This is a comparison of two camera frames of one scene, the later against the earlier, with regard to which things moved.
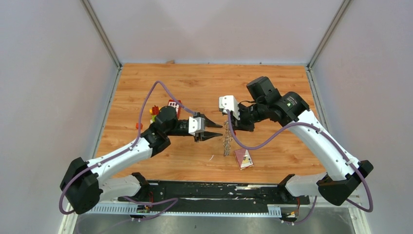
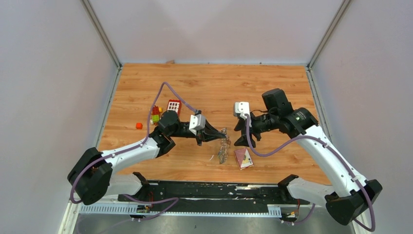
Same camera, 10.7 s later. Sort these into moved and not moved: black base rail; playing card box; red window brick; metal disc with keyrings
Moved: metal disc with keyrings
Not moved: black base rail; playing card box; red window brick
